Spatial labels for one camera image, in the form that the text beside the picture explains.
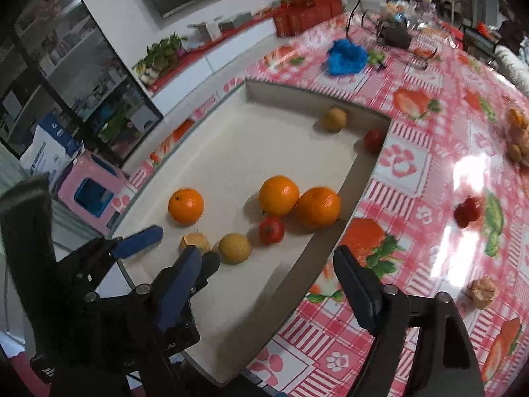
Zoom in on black pouch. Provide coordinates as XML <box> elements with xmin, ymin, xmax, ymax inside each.
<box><xmin>379</xmin><ymin>25</ymin><xmax>412</xmax><ymax>48</ymax></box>

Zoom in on crumpled blue cloth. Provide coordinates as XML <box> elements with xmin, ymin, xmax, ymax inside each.
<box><xmin>326</xmin><ymin>39</ymin><xmax>368</xmax><ymax>76</ymax></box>

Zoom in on pile of clothes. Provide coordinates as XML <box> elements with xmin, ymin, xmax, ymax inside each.
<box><xmin>498</xmin><ymin>21</ymin><xmax>529</xmax><ymax>46</ymax></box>

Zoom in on black chair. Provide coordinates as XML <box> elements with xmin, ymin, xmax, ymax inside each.
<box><xmin>463</xmin><ymin>25</ymin><xmax>497</xmax><ymax>52</ymax></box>

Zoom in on white low cabinet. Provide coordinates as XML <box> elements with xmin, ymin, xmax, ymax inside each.
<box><xmin>146</xmin><ymin>6</ymin><xmax>286</xmax><ymax>116</ymax></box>

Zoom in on glass display cabinet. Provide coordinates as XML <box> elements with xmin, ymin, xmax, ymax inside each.
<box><xmin>0</xmin><ymin>0</ymin><xmax>164</xmax><ymax>166</ymax></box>

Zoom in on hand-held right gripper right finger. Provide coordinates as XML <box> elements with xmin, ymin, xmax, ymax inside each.
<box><xmin>333</xmin><ymin>247</ymin><xmax>485</xmax><ymax>397</ymax></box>

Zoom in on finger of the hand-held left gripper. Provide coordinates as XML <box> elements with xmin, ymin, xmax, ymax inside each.
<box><xmin>56</xmin><ymin>225</ymin><xmax>164</xmax><ymax>294</ymax></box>
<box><xmin>189</xmin><ymin>251</ymin><xmax>221</xmax><ymax>298</ymax></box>

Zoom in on open cardboard box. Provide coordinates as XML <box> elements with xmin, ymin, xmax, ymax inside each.
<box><xmin>189</xmin><ymin>20</ymin><xmax>226</xmax><ymax>42</ymax></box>

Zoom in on orange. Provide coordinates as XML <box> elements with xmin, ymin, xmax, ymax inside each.
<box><xmin>259</xmin><ymin>176</ymin><xmax>300</xmax><ymax>216</ymax></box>
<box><xmin>168</xmin><ymin>188</ymin><xmax>205</xmax><ymax>226</ymax></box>
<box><xmin>296</xmin><ymin>187</ymin><xmax>342</xmax><ymax>229</ymax></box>

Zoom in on stack of red gift boxes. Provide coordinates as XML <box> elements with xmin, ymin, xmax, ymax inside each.
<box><xmin>273</xmin><ymin>0</ymin><xmax>345</xmax><ymax>37</ymax></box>

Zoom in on pile of snack packets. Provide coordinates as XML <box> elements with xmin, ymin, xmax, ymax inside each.
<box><xmin>380</xmin><ymin>0</ymin><xmax>439</xmax><ymax>29</ymax></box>

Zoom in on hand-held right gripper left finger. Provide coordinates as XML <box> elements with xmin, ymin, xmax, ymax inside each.
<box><xmin>78</xmin><ymin>247</ymin><xmax>202</xmax><ymax>332</ymax></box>

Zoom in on red strawberry print tablecloth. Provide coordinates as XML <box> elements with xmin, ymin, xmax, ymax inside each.
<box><xmin>120</xmin><ymin>8</ymin><xmax>529</xmax><ymax>397</ymax></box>

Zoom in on small mandarin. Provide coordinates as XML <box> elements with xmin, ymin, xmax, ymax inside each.
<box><xmin>508</xmin><ymin>108</ymin><xmax>529</xmax><ymax>130</ymax></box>

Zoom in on white bag with blue print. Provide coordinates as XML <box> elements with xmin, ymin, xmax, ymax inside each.
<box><xmin>20</xmin><ymin>113</ymin><xmax>83</xmax><ymax>183</ymax></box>

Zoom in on tan wrinkled husk fruit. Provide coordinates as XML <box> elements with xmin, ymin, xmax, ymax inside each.
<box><xmin>180</xmin><ymin>234</ymin><xmax>211</xmax><ymax>255</ymax></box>
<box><xmin>466</xmin><ymin>278</ymin><xmax>500</xmax><ymax>309</ymax></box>

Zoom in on grey flat box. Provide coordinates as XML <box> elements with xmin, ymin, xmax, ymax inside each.
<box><xmin>219</xmin><ymin>12</ymin><xmax>254</xmax><ymax>31</ymax></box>

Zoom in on white sofa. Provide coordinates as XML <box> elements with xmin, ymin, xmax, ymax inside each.
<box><xmin>494</xmin><ymin>43</ymin><xmax>529</xmax><ymax>87</ymax></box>

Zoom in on white rectangular tray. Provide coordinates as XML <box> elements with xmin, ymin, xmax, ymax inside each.
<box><xmin>109</xmin><ymin>78</ymin><xmax>393</xmax><ymax>387</ymax></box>

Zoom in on pink plastic box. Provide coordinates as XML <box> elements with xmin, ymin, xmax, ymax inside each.
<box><xmin>56</xmin><ymin>151</ymin><xmax>129</xmax><ymax>236</ymax></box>

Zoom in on green potted plant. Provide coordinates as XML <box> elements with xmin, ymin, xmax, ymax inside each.
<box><xmin>133</xmin><ymin>33</ymin><xmax>188</xmax><ymax>79</ymax></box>

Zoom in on small red tomato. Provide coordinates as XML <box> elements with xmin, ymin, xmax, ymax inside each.
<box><xmin>259</xmin><ymin>217</ymin><xmax>286</xmax><ymax>244</ymax></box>
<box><xmin>364</xmin><ymin>129</ymin><xmax>387</xmax><ymax>154</ymax></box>
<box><xmin>454</xmin><ymin>196</ymin><xmax>483</xmax><ymax>229</ymax></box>

